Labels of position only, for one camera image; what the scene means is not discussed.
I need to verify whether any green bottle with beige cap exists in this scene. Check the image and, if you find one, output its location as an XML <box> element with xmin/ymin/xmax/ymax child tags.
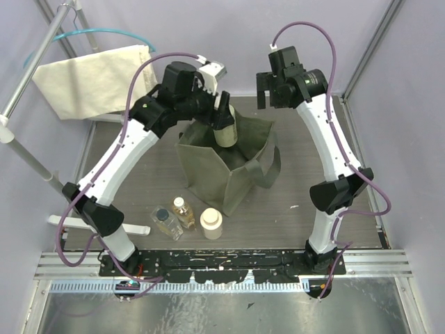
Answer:
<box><xmin>213</xmin><ymin>104</ymin><xmax>238</xmax><ymax>148</ymax></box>

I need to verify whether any olive green canvas bag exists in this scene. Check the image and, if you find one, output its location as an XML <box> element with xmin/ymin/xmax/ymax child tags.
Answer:
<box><xmin>176</xmin><ymin>112</ymin><xmax>281</xmax><ymax>216</ymax></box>

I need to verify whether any cream bottle with beige cap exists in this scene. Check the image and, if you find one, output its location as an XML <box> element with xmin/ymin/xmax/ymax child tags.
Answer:
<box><xmin>200</xmin><ymin>207</ymin><xmax>223</xmax><ymax>240</ymax></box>

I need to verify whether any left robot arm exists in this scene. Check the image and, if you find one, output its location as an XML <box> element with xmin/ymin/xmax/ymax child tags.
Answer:
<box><xmin>63</xmin><ymin>61</ymin><xmax>237</xmax><ymax>276</ymax></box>

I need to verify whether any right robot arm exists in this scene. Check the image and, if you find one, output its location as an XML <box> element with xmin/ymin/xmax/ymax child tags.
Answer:
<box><xmin>256</xmin><ymin>47</ymin><xmax>373</xmax><ymax>274</ymax></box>

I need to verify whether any cream canvas cloth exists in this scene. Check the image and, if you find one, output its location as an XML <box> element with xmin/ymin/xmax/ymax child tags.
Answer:
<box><xmin>32</xmin><ymin>45</ymin><xmax>150</xmax><ymax>120</ymax></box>

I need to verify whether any teal clothes hanger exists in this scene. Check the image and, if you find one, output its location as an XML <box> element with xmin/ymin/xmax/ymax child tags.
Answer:
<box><xmin>24</xmin><ymin>27</ymin><xmax>157</xmax><ymax>69</ymax></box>

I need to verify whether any amber bottle with white cap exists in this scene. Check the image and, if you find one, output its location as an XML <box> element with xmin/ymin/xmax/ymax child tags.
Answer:
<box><xmin>172</xmin><ymin>196</ymin><xmax>195</xmax><ymax>230</ymax></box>

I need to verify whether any clear bottle with dark cap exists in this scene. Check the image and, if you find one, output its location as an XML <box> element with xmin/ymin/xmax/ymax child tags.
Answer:
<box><xmin>151</xmin><ymin>206</ymin><xmax>184</xmax><ymax>241</ymax></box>

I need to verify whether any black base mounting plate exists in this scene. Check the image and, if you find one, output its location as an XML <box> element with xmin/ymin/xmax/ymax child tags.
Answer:
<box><xmin>99</xmin><ymin>248</ymin><xmax>346</xmax><ymax>285</ymax></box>

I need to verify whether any white metal clothes rack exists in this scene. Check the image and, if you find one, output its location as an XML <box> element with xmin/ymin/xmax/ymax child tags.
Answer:
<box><xmin>0</xmin><ymin>0</ymin><xmax>168</xmax><ymax>237</ymax></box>

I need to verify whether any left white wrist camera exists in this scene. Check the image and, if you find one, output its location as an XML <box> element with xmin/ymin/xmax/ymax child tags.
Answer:
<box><xmin>197</xmin><ymin>55</ymin><xmax>227</xmax><ymax>96</ymax></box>

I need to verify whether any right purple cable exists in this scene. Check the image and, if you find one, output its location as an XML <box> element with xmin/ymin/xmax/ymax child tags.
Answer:
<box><xmin>270</xmin><ymin>22</ymin><xmax>391</xmax><ymax>301</ymax></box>

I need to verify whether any purple cable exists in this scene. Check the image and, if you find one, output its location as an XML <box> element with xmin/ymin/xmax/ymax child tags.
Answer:
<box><xmin>270</xmin><ymin>22</ymin><xmax>391</xmax><ymax>301</ymax></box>
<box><xmin>55</xmin><ymin>52</ymin><xmax>206</xmax><ymax>300</ymax></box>

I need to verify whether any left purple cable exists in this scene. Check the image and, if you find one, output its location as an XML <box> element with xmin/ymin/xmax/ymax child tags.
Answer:
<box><xmin>55</xmin><ymin>52</ymin><xmax>206</xmax><ymax>300</ymax></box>

